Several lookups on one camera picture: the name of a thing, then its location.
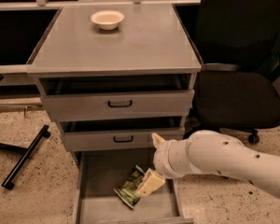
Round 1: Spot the grey open bottom drawer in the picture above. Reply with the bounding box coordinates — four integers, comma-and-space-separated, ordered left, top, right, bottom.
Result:
73, 148, 194, 224

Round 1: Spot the grey middle drawer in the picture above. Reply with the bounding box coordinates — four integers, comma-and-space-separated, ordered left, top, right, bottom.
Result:
61, 117, 185, 151

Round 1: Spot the white bowl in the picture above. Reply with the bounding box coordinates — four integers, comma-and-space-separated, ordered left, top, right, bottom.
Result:
91, 10, 125, 31

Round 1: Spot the grey drawer cabinet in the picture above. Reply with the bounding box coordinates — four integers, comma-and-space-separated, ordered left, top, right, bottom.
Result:
25, 2, 203, 224

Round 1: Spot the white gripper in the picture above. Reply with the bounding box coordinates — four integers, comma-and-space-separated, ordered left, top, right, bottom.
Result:
135, 133, 190, 197

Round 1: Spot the green jalapeno chip bag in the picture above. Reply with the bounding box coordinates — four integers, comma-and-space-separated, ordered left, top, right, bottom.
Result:
114, 165, 145, 209

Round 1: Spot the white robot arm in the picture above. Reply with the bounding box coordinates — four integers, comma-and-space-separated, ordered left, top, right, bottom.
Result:
136, 130, 280, 200

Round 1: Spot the black office chair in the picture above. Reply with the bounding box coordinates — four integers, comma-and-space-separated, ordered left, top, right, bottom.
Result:
190, 0, 280, 143

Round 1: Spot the grey top drawer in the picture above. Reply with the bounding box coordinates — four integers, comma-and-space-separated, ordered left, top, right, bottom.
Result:
40, 75, 194, 122

